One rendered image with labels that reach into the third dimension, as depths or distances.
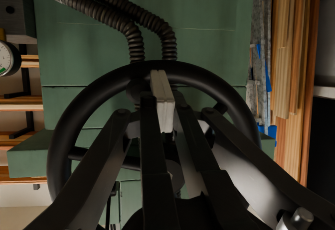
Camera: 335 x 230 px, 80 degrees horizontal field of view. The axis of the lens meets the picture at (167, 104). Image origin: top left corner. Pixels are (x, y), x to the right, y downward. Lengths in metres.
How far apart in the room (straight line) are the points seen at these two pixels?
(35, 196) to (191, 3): 3.68
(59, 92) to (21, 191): 3.51
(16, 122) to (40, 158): 3.06
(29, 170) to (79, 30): 0.31
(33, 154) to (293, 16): 1.80
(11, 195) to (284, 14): 4.08
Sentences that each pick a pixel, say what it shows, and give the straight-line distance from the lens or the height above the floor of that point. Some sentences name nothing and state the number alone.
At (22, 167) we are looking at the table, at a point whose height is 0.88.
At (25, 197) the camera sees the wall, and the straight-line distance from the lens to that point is 3.95.
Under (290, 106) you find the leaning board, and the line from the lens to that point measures 1.87.
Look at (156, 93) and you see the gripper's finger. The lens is 0.16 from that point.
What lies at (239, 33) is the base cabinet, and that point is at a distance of 0.49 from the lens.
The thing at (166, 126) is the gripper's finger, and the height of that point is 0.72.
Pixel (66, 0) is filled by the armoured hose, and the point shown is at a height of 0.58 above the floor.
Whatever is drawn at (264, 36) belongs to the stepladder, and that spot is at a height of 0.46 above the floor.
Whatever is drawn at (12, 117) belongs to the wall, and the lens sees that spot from 3.57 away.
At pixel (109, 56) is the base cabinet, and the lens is 0.43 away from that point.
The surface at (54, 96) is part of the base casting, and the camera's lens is 0.46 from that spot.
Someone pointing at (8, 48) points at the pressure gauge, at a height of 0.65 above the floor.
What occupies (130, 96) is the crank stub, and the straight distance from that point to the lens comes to 0.19.
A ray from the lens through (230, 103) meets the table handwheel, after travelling 0.27.
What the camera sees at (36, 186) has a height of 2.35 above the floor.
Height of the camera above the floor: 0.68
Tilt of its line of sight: 9 degrees up
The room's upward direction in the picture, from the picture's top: 179 degrees counter-clockwise
